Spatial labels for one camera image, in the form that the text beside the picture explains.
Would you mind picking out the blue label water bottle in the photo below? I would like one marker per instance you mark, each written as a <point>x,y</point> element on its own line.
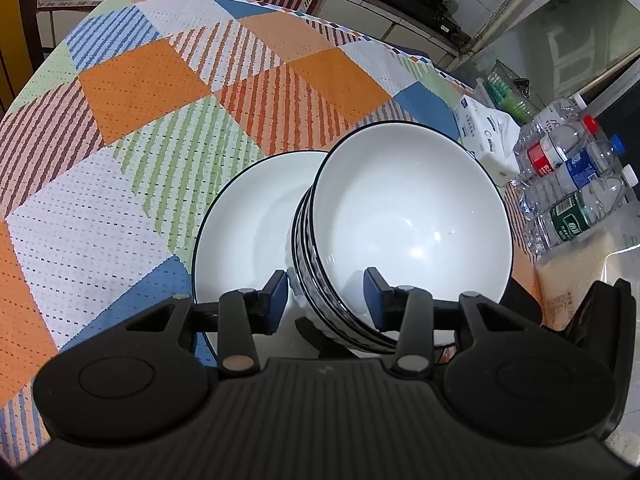
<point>575,172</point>

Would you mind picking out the green plastic basket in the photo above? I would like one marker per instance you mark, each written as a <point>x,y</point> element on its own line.
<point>510,95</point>

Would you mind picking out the white plate sun print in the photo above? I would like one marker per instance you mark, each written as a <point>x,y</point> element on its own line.
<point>250,230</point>

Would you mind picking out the green label water bottle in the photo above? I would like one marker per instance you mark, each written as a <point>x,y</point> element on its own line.
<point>570,220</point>

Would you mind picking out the colourful patchwork tablecloth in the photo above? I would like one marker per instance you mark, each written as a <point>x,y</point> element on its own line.
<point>125,110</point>

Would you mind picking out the red label water bottle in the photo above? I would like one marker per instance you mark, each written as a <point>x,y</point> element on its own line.
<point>547,157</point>

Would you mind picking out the clear bag of rice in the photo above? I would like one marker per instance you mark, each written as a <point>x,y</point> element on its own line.
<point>575,280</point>

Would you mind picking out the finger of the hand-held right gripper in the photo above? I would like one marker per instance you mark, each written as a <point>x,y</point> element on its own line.
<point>526,307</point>
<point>325,341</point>

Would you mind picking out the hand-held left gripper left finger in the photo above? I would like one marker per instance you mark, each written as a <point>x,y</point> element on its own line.
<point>278,301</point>

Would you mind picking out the white tissue pack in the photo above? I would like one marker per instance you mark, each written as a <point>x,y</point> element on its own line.
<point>480,130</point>

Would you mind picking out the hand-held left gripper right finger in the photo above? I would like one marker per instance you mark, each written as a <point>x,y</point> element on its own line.
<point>373,301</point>

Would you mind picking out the clear water bottle white cap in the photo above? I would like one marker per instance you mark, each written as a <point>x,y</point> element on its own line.
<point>550,122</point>

